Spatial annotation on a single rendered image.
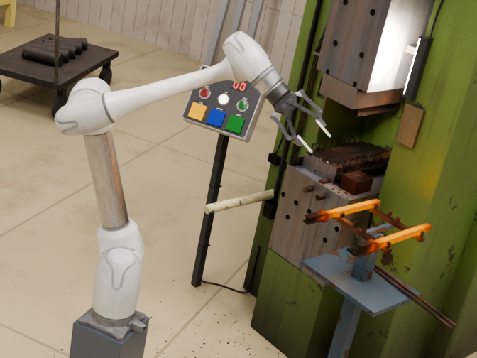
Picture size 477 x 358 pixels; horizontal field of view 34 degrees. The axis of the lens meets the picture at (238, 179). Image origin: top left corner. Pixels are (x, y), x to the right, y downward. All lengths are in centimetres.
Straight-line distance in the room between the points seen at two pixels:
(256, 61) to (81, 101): 57
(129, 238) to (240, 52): 84
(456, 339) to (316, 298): 82
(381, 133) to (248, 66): 158
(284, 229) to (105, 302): 120
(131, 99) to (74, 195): 253
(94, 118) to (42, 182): 263
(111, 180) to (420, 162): 133
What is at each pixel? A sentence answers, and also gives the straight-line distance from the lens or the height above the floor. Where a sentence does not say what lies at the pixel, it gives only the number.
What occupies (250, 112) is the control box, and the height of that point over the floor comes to 107.
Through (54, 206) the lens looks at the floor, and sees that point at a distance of 484.
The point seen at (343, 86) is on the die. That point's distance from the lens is 340.
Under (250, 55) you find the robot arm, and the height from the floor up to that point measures 165.
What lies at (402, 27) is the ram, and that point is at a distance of 335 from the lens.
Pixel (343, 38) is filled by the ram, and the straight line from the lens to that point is 339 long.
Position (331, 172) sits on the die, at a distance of 350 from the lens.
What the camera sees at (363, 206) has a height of 98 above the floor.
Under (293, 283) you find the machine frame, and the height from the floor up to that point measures 38.
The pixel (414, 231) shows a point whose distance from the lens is 313.
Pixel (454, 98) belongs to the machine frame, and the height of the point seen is 145.
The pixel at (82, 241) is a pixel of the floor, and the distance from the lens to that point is 450.
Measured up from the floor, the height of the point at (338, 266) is 71.
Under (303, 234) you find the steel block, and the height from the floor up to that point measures 65.
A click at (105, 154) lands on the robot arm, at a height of 117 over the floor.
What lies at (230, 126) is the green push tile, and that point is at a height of 99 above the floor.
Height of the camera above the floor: 230
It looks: 24 degrees down
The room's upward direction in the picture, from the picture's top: 12 degrees clockwise
